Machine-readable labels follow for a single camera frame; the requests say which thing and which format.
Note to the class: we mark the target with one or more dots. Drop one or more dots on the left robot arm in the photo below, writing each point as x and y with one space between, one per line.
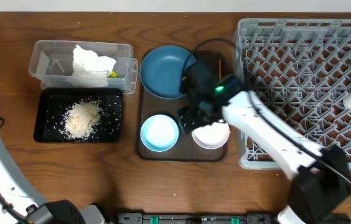
21 203

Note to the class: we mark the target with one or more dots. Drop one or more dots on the black plastic tray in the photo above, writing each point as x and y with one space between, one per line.
49 92

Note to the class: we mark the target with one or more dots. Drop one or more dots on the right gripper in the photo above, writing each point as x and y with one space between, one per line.
189 119

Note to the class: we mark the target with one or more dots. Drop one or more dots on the rice leftovers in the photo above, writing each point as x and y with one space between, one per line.
82 119

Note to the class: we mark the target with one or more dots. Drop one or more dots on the dark blue plate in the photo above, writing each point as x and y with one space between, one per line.
161 71

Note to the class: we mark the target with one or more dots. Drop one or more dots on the light blue bowl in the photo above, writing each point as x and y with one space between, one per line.
159 133

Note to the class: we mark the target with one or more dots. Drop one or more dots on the yellow green snack wrapper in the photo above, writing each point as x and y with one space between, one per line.
113 75

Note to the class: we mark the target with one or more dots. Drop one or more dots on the white napkin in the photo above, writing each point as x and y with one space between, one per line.
89 69

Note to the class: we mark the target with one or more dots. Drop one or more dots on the grey plastic dishwasher rack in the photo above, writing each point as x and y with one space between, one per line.
301 70

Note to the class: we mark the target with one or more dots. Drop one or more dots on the clear plastic bin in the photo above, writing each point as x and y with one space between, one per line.
51 63

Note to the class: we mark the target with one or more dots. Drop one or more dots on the pink white bowl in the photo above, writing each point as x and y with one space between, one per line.
211 136

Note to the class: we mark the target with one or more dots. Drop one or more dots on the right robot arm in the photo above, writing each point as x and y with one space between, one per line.
320 176

